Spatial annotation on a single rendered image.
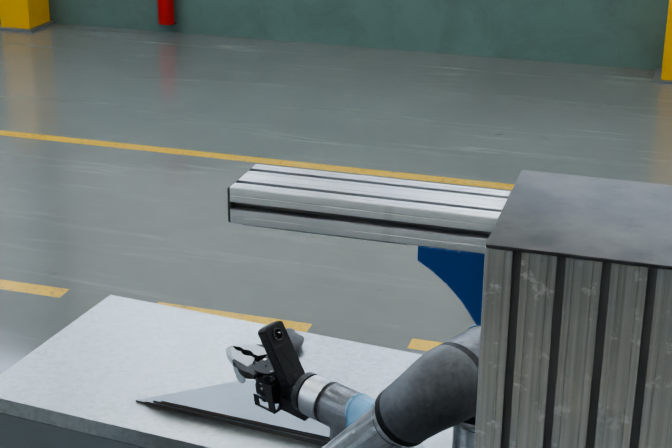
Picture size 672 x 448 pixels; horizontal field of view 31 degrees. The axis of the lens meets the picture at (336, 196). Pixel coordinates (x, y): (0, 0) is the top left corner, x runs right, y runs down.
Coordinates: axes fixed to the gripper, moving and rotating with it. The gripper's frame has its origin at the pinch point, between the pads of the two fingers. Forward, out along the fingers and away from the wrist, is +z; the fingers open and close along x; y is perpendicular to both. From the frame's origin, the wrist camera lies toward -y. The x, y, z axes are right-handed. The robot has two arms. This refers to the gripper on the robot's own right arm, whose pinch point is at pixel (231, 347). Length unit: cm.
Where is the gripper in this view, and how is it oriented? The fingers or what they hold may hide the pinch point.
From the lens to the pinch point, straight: 228.7
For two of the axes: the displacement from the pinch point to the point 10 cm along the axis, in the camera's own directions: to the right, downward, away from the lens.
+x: 6.7, -3.8, 6.4
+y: 0.9, 9.0, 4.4
